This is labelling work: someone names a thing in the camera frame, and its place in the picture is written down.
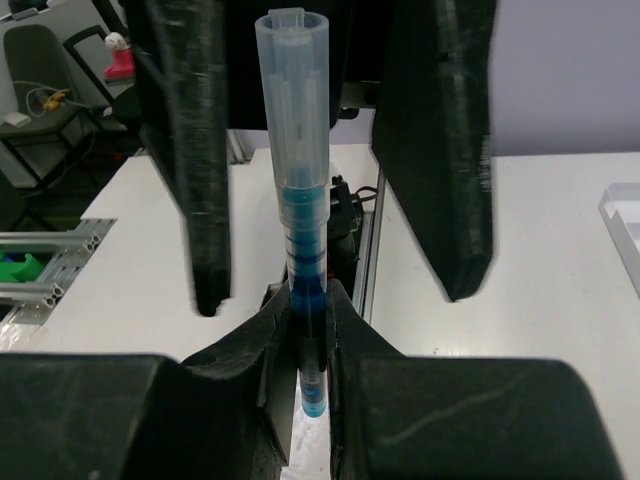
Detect aluminium extrusion frame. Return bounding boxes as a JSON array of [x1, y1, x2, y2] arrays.
[[1, 219, 116, 325]]

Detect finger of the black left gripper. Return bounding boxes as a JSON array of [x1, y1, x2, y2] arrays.
[[371, 1, 498, 302]]

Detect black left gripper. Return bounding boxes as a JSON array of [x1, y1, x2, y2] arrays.
[[122, 1, 394, 316]]

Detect green plastic part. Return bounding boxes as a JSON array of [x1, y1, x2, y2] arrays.
[[0, 253, 44, 283]]

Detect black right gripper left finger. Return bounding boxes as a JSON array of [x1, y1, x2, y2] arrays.
[[1, 294, 295, 479]]

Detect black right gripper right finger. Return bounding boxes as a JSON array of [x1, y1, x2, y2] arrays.
[[326, 280, 623, 479]]

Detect grey office chair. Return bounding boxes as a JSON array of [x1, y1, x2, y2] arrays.
[[1, 24, 103, 186]]

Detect teal gel pen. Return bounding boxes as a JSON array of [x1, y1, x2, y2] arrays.
[[281, 186, 329, 418]]

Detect red white toy figure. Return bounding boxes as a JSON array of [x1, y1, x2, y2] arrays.
[[104, 32, 135, 81]]

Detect white compartment tray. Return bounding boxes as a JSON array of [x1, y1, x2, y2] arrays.
[[598, 183, 640, 294]]

